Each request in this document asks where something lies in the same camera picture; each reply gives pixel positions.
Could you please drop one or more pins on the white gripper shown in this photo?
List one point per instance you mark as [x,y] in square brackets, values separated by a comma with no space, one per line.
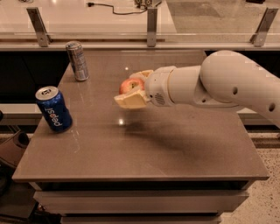
[157,85]

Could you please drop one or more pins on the red apple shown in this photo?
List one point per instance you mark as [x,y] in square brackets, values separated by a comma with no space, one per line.
[129,84]

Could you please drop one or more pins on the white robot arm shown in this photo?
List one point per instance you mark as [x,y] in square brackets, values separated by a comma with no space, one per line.
[224,80]

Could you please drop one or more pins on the silver energy drink can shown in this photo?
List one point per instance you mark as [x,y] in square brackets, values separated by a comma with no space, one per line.
[77,60]

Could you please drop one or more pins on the blue pepsi can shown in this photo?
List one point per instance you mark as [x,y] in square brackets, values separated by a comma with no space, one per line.
[53,108]

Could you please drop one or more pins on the grey table drawer unit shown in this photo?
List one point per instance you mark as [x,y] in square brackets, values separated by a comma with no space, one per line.
[141,207]

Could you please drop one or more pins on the dark chair base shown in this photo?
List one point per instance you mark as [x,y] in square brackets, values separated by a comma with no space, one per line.
[17,203]

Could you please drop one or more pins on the middle metal railing bracket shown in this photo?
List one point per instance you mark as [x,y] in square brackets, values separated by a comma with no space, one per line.
[152,21]

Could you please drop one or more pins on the metal railing bracket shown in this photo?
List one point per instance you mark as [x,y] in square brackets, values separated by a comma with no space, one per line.
[39,27]
[152,21]
[259,37]

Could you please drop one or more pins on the left metal railing bracket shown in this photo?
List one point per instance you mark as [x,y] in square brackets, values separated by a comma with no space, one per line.
[39,27]

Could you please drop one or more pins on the right metal railing bracket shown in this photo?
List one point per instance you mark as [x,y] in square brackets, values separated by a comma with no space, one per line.
[259,37]

